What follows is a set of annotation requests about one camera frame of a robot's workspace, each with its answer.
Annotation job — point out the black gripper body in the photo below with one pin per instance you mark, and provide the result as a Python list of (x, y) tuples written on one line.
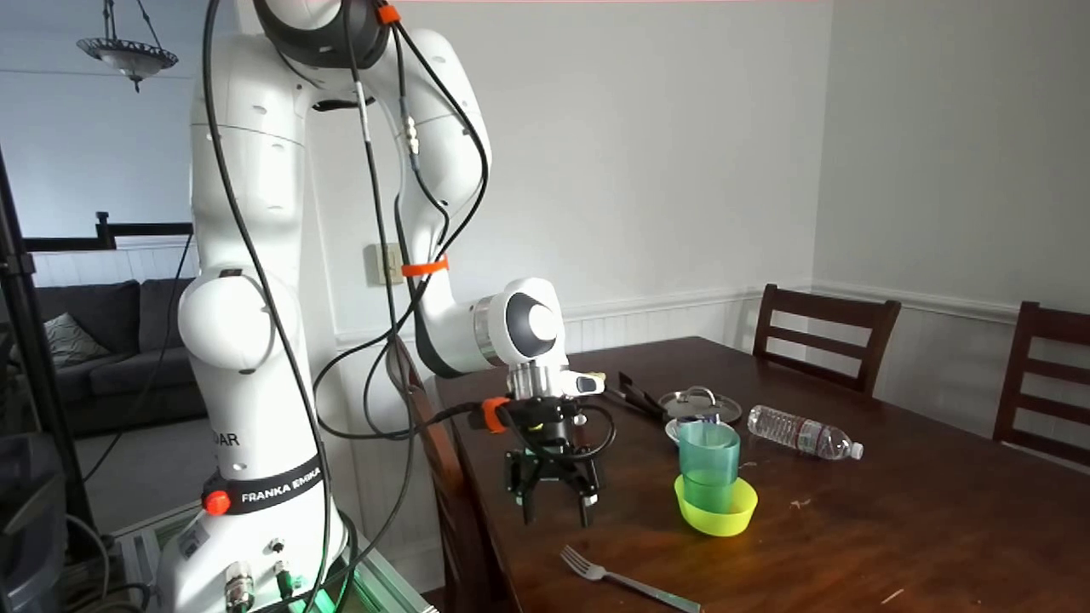
[(548, 431)]

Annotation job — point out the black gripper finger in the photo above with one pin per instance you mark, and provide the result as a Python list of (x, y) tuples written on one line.
[(527, 494), (588, 488)]

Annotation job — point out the silver fork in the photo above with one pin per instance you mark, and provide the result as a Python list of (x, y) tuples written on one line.
[(625, 580)]

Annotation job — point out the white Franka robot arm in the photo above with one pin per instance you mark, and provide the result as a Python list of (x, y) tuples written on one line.
[(261, 375)]

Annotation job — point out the translucent green cup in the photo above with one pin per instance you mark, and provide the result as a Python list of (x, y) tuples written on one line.
[(708, 461)]

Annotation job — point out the dark wooden chair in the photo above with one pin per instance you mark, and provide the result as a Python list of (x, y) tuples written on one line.
[(453, 500), (821, 310), (1049, 327)]

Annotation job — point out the black spatula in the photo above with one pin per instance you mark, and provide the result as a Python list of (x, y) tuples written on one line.
[(640, 398)]

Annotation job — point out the silver pan lid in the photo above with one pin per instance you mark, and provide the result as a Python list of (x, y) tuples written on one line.
[(701, 408)]

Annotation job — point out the clear plastic water bottle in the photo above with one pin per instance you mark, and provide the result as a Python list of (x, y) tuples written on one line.
[(800, 431)]

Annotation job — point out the dark grey sofa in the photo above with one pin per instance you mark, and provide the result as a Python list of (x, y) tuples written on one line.
[(123, 375)]

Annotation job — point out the grey sofa cushion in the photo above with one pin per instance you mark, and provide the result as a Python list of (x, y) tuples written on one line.
[(76, 341)]

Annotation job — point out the black horizontal bar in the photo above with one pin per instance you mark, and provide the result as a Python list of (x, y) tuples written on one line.
[(106, 229)]

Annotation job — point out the black tripod stand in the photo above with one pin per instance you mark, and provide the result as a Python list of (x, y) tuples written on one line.
[(36, 375)]

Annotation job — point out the hanging ceiling lamp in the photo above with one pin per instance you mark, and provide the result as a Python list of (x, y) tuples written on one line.
[(128, 51)]

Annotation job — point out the robot mount platform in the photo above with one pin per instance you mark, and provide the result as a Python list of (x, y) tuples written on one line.
[(376, 582)]

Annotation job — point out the white wall switch plate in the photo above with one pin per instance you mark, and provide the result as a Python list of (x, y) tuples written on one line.
[(380, 265)]

